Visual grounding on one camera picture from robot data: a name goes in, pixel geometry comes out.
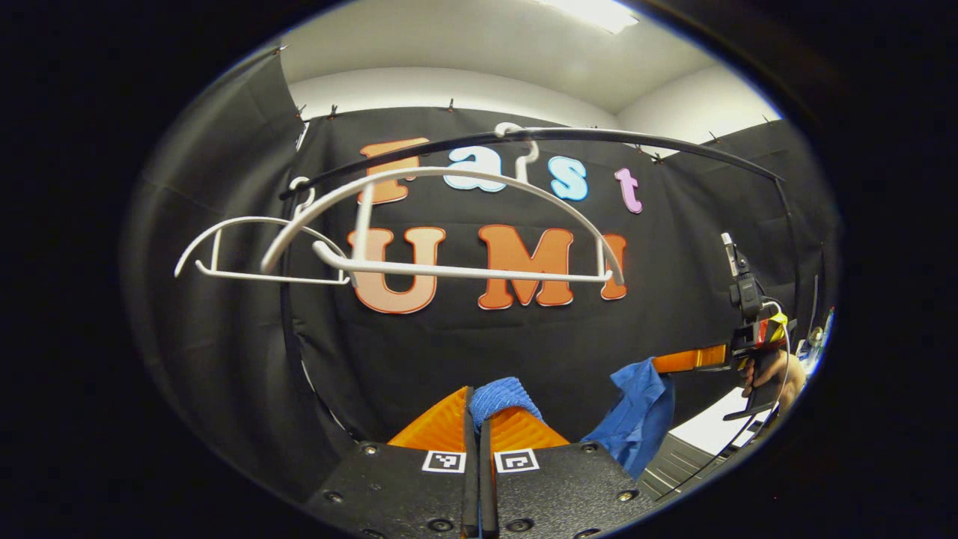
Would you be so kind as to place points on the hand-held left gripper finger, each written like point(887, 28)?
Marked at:
point(486, 486)
point(471, 479)

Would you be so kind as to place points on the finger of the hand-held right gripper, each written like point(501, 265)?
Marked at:
point(688, 359)

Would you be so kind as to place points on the white plastic hanger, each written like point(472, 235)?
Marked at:
point(254, 275)
point(449, 271)

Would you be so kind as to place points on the black clothes rack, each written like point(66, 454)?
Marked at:
point(576, 134)

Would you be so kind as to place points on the white metal cabinet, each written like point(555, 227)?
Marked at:
point(711, 434)

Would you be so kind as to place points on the black backdrop cloth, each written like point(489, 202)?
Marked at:
point(486, 344)

